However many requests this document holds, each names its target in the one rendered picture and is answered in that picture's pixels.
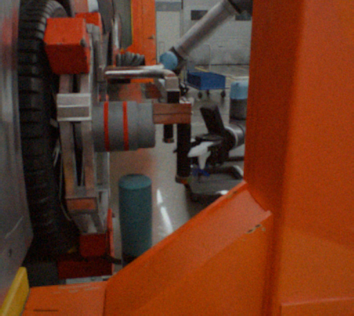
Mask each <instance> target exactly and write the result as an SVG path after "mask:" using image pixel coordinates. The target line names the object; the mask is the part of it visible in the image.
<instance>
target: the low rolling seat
mask: <svg viewBox="0 0 354 316"><path fill-rule="evenodd" d="M244 154H245V149H244V148H242V147H238V148H236V149H234V150H233V151H229V158H228V159H226V160H224V165H222V166H220V167H218V168H217V169H215V170H213V166H212V165H209V164H206V165H204V168H203V169H200V165H195V164H192V158H191V164H192V165H191V174H192V182H191V183H190V184H183V186H184V187H186V188H190V187H191V189H192V193H191V194H190V198H191V200H192V202H194V203H198V202H199V201H200V199H201V194H202V193H203V192H223V191H231V190H232V188H234V187H235V186H237V185H238V184H239V183H242V182H243V172H242V171H241V170H240V169H239V167H238V166H237V165H244Z"/></svg>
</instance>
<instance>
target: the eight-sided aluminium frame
mask: <svg viewBox="0 0 354 316"><path fill-rule="evenodd" d="M86 25H87V28H88V38H89V42H90V46H91V65H90V73H89V74H81V86H80V93H72V84H73V74H60V80H59V94H57V121H58V122H59V130H60V138H61V146H62V153H63V161H64V176H65V184H66V196H65V199H66V206H67V210H68V215H71V217H72V219H74V221H75V222H76V225H77V227H78V228H79V230H80V234H82V236H88V234H104V233H105V231H106V216H107V215H108V208H109V203H110V183H109V152H103V181H102V183H98V184H97V152H94V144H93V97H92V76H93V47H94V42H95V40H100V45H101V58H102V64H104V60H103V54H102V36H101V30H100V27H99V26H94V24H86ZM98 84H99V90H100V96H101V102H106V79H104V81H103V82H98ZM72 124H81V128H82V146H83V156H84V174H86V186H77V172H76V163H75V146H73V129H72Z"/></svg>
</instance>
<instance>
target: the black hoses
mask: <svg viewBox="0 0 354 316"><path fill-rule="evenodd" d="M137 66H146V61H145V57H144V55H143V54H141V55H139V54H138V53H136V54H134V53H131V52H128V51H127V52H125V54H119V53H117V54H116V55H115V67H137ZM131 80H145V79H111V84H131Z"/></svg>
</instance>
